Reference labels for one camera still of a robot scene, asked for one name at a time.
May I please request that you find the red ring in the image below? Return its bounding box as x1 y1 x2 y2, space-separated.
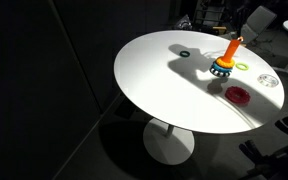
224 86 252 106

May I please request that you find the black and purple equipment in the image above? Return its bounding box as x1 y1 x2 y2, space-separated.
238 116 288 180

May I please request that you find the white round pedestal table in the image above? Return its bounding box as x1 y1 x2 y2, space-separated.
114 30 285 165

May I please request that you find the black and white base ring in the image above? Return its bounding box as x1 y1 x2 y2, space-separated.
209 64 233 79

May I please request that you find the blue ring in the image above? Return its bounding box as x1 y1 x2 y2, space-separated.
211 62 234 74

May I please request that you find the orange ring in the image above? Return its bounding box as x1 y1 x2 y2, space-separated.
215 56 236 69

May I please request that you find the lime green ring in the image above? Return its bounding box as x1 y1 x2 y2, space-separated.
234 62 250 72

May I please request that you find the orange ring toss peg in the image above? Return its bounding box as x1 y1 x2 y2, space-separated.
222 36 244 63

